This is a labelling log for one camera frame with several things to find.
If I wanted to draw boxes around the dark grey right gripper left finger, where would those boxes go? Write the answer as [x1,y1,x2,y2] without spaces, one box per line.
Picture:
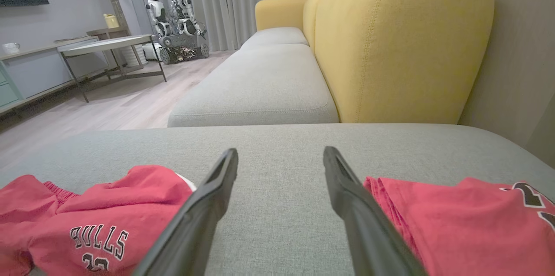
[132,148,239,276]

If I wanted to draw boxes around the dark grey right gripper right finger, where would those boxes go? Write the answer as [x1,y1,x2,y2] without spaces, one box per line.
[323,146,428,276]

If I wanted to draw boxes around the red jersey with white panel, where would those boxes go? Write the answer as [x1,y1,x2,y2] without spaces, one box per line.
[363,175,555,276]

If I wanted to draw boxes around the red shorts with Bulls print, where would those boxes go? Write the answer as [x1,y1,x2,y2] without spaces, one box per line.
[0,165,198,276]

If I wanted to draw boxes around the large grey sofa chaise cushion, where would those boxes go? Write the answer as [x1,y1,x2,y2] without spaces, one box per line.
[0,123,555,276]

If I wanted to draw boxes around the white ribbed cylinder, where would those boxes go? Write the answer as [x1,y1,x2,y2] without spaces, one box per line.
[121,44,148,68]

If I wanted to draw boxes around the grey table with metal legs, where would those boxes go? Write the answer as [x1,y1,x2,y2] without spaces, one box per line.
[58,35,167,103]

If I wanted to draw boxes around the small grey sofa seat cushion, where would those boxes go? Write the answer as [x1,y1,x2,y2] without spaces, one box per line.
[240,27,309,50]

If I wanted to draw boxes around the wooden side table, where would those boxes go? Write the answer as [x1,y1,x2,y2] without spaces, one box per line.
[86,27,131,40]

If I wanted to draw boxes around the white black robot dog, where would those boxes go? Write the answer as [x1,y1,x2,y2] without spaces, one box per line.
[170,0,206,36]

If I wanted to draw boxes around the white humanoid robot santa hat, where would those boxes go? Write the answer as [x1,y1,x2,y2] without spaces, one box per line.
[142,0,172,38]

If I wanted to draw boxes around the long low tv cabinet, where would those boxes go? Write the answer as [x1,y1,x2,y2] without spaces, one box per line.
[0,36,109,116]

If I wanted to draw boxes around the small yellow sofa backrest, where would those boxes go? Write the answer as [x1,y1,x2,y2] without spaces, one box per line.
[255,0,313,32]

